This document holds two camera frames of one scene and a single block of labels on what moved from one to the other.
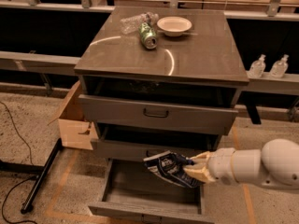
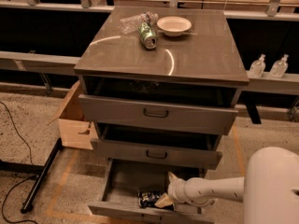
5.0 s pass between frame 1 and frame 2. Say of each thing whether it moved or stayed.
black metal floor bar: stayed
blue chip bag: moved
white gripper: moved
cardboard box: stayed
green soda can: stayed
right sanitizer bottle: stayed
